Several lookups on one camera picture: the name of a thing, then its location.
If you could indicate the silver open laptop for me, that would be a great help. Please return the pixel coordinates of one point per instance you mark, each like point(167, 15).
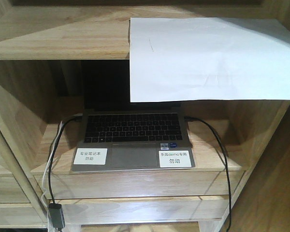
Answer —
point(133, 133)

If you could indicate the white label sticker left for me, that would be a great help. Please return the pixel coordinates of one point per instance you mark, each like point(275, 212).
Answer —
point(90, 156)

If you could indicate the grey cable adapter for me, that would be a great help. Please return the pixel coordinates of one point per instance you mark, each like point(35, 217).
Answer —
point(57, 216)

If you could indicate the white paper sheets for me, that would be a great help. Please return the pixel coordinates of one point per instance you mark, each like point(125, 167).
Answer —
point(208, 59)

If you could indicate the white label sticker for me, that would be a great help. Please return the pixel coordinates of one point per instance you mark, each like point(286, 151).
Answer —
point(90, 156)
point(175, 159)

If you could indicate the white label sticker right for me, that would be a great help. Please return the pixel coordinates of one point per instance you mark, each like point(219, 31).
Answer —
point(175, 159)

